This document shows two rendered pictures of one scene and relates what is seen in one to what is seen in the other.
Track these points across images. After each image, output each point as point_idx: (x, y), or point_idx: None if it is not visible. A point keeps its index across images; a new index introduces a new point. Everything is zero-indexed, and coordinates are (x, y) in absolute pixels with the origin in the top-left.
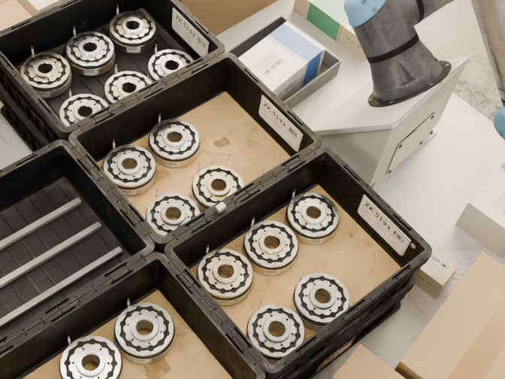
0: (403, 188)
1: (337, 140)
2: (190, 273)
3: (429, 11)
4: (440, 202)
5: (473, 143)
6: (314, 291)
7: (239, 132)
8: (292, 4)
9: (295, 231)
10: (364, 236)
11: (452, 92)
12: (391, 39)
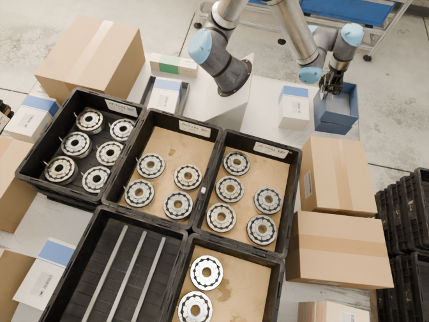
0: (249, 124)
1: (217, 120)
2: (214, 234)
3: (228, 39)
4: (266, 121)
5: (260, 89)
6: (263, 199)
7: (175, 142)
8: (149, 67)
9: (235, 176)
10: (260, 158)
11: None
12: (222, 61)
